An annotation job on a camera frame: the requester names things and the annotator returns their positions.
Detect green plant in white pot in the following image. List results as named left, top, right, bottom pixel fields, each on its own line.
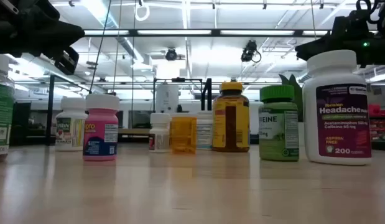
left=279, top=73, right=305, bottom=147

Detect large white bottle purple label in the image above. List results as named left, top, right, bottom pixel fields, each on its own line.
left=302, top=49, right=373, bottom=166

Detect thin pale hanging cable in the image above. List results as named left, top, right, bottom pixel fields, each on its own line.
left=113, top=0, right=123, bottom=94

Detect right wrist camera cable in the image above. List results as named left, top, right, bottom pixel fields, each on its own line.
left=355, top=0, right=385, bottom=35

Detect dark background cabinet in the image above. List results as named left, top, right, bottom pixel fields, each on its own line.
left=10, top=102, right=32, bottom=146

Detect small white bottle red label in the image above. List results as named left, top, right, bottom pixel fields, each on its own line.
left=148, top=112, right=172, bottom=154

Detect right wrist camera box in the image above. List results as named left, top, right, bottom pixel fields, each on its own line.
left=331, top=14, right=359, bottom=40

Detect green caffeine bottle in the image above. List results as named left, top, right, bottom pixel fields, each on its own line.
left=258, top=84, right=300, bottom=162

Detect pink bottle white cap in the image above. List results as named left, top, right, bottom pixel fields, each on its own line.
left=82, top=93, right=121, bottom=162

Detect orange translucent pill bottle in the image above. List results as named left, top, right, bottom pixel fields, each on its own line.
left=169, top=112, right=198, bottom=155

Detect white aspirin bottle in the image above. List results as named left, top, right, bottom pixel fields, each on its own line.
left=54, top=96, right=88, bottom=152

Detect background shelf with red bins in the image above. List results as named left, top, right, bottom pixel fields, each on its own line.
left=368, top=104, right=385, bottom=152

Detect thin hanging cord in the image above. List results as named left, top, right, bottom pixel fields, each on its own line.
left=310, top=0, right=317, bottom=40

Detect white hanging cable ring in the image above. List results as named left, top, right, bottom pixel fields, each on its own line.
left=134, top=2, right=151, bottom=22

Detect white cylindrical tank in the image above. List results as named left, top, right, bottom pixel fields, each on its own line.
left=155, top=83, right=180, bottom=114

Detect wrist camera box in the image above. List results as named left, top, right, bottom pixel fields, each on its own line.
left=331, top=14, right=359, bottom=40
left=54, top=46, right=80, bottom=75

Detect thin dark hanging cable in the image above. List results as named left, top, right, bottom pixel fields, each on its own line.
left=131, top=0, right=137, bottom=125

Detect white bottle blue label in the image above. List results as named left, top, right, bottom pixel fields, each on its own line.
left=196, top=110, right=214, bottom=151

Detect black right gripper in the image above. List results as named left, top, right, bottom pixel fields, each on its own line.
left=294, top=27, right=385, bottom=67

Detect black frame shelf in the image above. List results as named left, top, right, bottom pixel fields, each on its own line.
left=152, top=77, right=213, bottom=113

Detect background wooden bench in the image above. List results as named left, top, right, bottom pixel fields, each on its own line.
left=117, top=127, right=151, bottom=144

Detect clear bottle green label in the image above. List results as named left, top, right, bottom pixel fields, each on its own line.
left=0, top=51, right=15, bottom=162

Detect black ceiling camera with cable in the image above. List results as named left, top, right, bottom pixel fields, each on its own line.
left=240, top=39, right=262, bottom=63

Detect round black ceiling camera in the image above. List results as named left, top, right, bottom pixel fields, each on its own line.
left=165, top=47, right=178, bottom=62

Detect black overhead light beam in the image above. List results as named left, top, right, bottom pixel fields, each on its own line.
left=83, top=29, right=333, bottom=38

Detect black hanging cable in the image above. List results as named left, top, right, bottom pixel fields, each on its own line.
left=88, top=0, right=113, bottom=94

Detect amber bottle yellow cap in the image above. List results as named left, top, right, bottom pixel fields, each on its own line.
left=211, top=80, right=251, bottom=153

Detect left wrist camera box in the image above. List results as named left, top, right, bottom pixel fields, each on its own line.
left=54, top=46, right=80, bottom=75

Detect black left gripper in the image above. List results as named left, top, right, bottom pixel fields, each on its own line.
left=0, top=0, right=86, bottom=59

